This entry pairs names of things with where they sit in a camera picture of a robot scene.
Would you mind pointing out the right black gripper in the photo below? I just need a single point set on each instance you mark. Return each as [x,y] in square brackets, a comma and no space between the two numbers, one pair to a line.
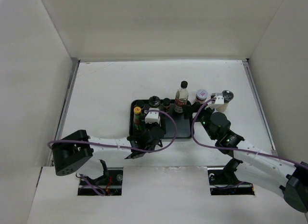
[188,110]

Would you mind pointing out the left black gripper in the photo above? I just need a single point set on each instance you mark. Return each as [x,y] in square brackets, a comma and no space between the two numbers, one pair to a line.
[153,125]

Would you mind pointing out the tall clear vinegar bottle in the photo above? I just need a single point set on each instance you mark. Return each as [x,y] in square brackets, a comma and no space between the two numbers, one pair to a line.
[181,97]

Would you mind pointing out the red chili sauce bottle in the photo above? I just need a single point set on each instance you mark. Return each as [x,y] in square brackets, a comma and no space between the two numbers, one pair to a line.
[138,117]

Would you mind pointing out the black-capped pepper jar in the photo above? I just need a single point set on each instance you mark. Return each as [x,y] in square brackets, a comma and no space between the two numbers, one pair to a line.
[166,105]

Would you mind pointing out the wide black-capped seasoning jar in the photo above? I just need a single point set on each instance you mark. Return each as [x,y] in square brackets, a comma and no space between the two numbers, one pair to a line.
[154,102]

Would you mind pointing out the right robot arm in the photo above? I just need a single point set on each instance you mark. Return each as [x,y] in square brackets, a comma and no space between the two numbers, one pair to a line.
[284,177]

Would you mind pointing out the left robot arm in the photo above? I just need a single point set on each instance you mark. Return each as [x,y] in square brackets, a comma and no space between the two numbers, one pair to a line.
[77,151]

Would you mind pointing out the white-lidded spice jar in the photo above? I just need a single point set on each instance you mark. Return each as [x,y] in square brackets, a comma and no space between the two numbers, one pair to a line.
[201,96]

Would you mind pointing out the black plastic tray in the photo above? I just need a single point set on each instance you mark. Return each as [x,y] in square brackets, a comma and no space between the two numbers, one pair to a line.
[183,125]

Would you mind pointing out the small black-capped spice jar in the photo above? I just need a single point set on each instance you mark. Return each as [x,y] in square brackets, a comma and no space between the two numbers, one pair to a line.
[140,104]

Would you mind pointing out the clear salt grinder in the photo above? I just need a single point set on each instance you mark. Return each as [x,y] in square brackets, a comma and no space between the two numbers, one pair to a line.
[227,96]

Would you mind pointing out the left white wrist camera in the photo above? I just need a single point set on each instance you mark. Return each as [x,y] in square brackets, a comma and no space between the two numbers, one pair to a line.
[152,116]

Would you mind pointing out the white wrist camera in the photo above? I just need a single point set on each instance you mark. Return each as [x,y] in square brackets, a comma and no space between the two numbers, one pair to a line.
[216,100]
[152,116]

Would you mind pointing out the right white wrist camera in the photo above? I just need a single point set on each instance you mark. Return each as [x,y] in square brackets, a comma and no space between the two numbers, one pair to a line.
[216,100]

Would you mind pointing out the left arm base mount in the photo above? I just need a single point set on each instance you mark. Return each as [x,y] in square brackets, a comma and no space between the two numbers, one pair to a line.
[107,182]

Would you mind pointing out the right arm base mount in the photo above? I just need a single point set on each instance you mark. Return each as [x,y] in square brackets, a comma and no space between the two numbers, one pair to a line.
[223,181]

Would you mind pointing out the aluminium table edge rail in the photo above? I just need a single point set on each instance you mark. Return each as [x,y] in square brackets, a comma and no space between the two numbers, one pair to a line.
[67,98]

